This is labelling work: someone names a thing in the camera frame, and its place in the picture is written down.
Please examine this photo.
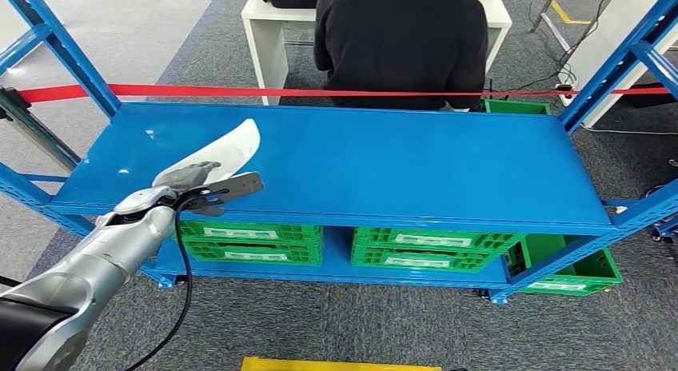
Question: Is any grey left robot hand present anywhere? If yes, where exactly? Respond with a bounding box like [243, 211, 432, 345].
[152, 161, 228, 218]

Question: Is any white curved plastic part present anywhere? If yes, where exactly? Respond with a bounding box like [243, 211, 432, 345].
[152, 118, 261, 189]

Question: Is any green plastic crate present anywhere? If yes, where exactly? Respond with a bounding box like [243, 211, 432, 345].
[352, 226, 525, 253]
[177, 220, 322, 245]
[182, 240, 322, 266]
[481, 97, 552, 115]
[350, 246, 501, 273]

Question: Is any red barrier belt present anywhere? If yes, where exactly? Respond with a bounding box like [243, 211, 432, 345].
[14, 82, 672, 105]

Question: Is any white desk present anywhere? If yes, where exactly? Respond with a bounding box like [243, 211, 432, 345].
[241, 0, 514, 107]

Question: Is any yellow tape floor square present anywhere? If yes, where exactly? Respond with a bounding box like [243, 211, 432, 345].
[239, 356, 441, 371]

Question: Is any person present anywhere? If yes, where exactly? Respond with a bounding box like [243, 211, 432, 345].
[313, 0, 489, 111]
[616, 81, 678, 108]

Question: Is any white power strip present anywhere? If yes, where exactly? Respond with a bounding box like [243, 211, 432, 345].
[553, 82, 576, 106]

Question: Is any grey metal table leg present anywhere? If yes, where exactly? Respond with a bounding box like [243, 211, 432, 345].
[528, 0, 572, 53]

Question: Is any open empty green crate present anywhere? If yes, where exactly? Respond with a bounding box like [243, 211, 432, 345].
[500, 233, 624, 297]

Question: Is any white cabinet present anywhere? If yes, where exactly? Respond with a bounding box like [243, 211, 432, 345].
[561, 0, 678, 129]

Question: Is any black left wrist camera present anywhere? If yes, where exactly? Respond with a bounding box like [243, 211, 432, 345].
[177, 171, 265, 211]

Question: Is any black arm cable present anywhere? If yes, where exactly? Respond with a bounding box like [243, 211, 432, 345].
[124, 196, 195, 371]

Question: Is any white floor cable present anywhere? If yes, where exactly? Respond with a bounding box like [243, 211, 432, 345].
[580, 123, 678, 137]

